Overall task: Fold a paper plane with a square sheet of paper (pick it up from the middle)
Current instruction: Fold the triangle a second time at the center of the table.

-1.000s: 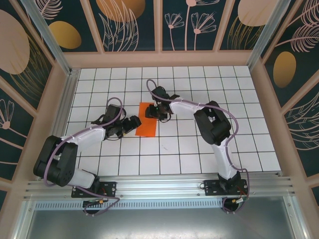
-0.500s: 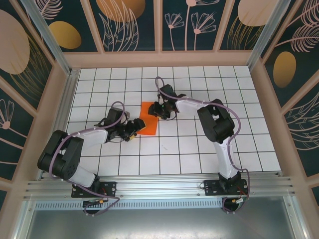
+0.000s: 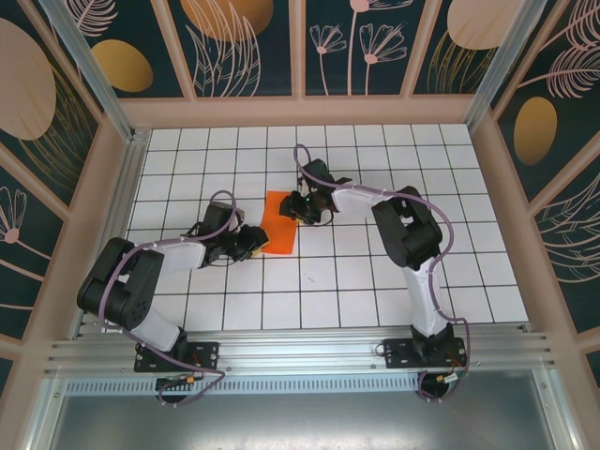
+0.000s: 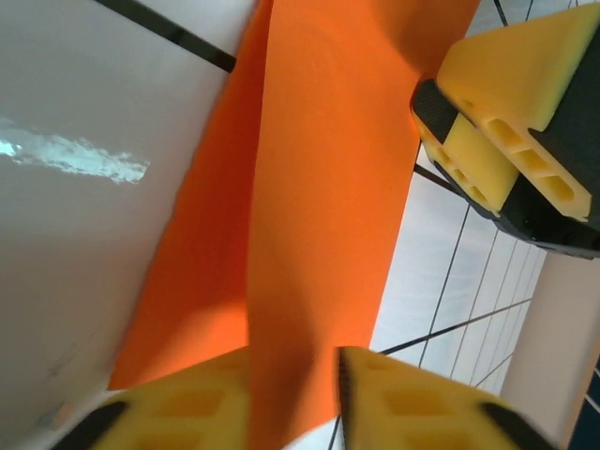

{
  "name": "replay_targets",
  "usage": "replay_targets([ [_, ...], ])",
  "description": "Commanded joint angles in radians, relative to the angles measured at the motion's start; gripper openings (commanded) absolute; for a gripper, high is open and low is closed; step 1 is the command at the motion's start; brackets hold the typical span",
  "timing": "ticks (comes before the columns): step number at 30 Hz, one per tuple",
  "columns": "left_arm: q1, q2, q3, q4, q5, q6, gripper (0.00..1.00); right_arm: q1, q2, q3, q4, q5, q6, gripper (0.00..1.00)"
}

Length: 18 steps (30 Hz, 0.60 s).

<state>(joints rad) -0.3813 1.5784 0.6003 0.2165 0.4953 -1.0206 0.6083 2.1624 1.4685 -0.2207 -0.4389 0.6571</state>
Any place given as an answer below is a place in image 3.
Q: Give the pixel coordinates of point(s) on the aluminium corner post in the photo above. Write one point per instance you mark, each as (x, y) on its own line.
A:
(92, 65)
(504, 61)

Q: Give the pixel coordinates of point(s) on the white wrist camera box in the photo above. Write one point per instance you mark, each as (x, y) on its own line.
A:
(302, 187)
(240, 214)

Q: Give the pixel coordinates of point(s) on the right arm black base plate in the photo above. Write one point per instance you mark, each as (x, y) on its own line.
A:
(398, 354)

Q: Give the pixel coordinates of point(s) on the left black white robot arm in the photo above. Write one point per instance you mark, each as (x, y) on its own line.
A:
(136, 304)

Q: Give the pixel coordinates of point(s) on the grey metal sheet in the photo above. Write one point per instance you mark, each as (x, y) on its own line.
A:
(300, 422)

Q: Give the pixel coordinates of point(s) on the long aluminium mounting rail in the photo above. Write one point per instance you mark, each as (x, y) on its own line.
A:
(300, 351)

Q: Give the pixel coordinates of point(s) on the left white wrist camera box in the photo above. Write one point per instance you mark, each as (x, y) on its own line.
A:
(240, 214)

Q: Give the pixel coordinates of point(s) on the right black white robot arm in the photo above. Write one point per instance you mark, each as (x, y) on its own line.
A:
(419, 300)

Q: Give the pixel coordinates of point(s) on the orange square paper sheet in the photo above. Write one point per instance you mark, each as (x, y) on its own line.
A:
(281, 234)

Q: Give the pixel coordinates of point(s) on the aluminium side rail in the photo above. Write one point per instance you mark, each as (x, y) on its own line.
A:
(125, 187)

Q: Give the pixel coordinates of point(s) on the small black electronics board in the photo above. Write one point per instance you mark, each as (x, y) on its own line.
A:
(175, 380)
(450, 378)

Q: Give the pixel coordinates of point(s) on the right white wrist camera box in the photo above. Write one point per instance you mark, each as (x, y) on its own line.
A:
(302, 187)

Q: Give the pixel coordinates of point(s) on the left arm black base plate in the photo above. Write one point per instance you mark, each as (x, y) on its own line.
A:
(206, 354)

